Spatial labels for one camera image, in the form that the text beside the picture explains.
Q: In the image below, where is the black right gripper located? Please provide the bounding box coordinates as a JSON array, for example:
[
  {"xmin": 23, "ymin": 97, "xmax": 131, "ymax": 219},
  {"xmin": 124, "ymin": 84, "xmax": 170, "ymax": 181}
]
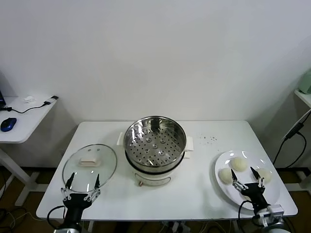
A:
[{"xmin": 230, "ymin": 166, "xmax": 270, "ymax": 211}]

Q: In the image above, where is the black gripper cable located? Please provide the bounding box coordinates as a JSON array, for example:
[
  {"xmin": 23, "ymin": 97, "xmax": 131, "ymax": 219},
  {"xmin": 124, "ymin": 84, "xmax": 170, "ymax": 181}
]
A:
[
  {"xmin": 237, "ymin": 200, "xmax": 258, "ymax": 233},
  {"xmin": 47, "ymin": 205, "xmax": 68, "ymax": 230}
]

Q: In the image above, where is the black power cable with brick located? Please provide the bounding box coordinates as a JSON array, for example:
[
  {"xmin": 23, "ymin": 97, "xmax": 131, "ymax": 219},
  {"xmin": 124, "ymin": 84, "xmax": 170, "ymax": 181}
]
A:
[{"xmin": 272, "ymin": 122, "xmax": 307, "ymax": 166}]

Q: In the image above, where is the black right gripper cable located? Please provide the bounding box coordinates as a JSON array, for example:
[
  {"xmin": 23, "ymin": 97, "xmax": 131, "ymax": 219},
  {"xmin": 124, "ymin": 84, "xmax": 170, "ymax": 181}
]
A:
[{"xmin": 237, "ymin": 200, "xmax": 258, "ymax": 233}]

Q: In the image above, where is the glass lid with white handle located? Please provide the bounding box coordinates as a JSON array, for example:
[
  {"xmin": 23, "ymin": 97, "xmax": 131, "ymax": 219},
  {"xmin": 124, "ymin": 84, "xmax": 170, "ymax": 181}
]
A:
[{"xmin": 62, "ymin": 143, "xmax": 118, "ymax": 194}]

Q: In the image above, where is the white power strip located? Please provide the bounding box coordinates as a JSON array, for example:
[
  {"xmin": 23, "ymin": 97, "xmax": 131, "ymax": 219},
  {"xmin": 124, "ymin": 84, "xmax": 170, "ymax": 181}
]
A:
[{"xmin": 170, "ymin": 221, "xmax": 192, "ymax": 233}]

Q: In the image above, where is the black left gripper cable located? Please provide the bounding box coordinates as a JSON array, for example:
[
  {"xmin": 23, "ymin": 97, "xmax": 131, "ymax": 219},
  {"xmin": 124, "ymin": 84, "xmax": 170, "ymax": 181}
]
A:
[{"xmin": 47, "ymin": 205, "xmax": 68, "ymax": 230}]

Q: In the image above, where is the perforated steel steamer basket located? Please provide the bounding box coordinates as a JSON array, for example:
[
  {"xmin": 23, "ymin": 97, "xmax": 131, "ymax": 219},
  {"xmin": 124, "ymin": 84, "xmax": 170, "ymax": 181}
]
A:
[{"xmin": 123, "ymin": 116, "xmax": 187, "ymax": 170}]

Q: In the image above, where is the blue computer mouse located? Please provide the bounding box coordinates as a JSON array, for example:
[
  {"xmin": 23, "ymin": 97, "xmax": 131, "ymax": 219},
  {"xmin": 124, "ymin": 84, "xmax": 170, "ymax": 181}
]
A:
[{"xmin": 0, "ymin": 117, "xmax": 17, "ymax": 132}]

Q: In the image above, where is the white steamed baozi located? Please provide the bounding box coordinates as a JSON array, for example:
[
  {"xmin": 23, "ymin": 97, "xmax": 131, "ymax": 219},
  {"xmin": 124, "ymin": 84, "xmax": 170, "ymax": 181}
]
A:
[
  {"xmin": 218, "ymin": 168, "xmax": 233, "ymax": 185},
  {"xmin": 230, "ymin": 157, "xmax": 248, "ymax": 172},
  {"xmin": 255, "ymin": 168, "xmax": 273, "ymax": 184}
]

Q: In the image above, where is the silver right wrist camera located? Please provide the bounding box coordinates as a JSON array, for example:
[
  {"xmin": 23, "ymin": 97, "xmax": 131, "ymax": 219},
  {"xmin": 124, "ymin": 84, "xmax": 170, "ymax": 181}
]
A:
[{"xmin": 261, "ymin": 205, "xmax": 284, "ymax": 220}]

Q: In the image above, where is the black cable with adapter plug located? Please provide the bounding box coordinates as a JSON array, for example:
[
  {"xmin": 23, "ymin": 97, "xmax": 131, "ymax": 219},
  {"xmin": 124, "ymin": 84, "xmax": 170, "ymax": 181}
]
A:
[{"xmin": 0, "ymin": 96, "xmax": 59, "ymax": 114}]

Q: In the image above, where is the white electric cooker base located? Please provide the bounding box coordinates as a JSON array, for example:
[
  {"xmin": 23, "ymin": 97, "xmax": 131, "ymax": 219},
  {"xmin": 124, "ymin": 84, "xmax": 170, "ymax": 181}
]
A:
[{"xmin": 117, "ymin": 132, "xmax": 196, "ymax": 187}]

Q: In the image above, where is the large white plate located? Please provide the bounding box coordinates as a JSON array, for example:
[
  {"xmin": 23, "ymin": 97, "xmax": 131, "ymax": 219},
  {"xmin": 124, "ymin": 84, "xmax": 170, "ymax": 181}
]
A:
[{"xmin": 214, "ymin": 150, "xmax": 281, "ymax": 211}]

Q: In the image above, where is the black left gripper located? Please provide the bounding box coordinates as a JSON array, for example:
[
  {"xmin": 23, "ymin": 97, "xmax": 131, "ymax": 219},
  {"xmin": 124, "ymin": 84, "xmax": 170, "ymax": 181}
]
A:
[{"xmin": 60, "ymin": 172, "xmax": 101, "ymax": 225}]

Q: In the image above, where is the white side desk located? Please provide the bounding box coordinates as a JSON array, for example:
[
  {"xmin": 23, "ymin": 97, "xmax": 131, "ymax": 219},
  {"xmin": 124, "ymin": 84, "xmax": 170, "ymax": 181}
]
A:
[{"xmin": 0, "ymin": 96, "xmax": 60, "ymax": 207}]

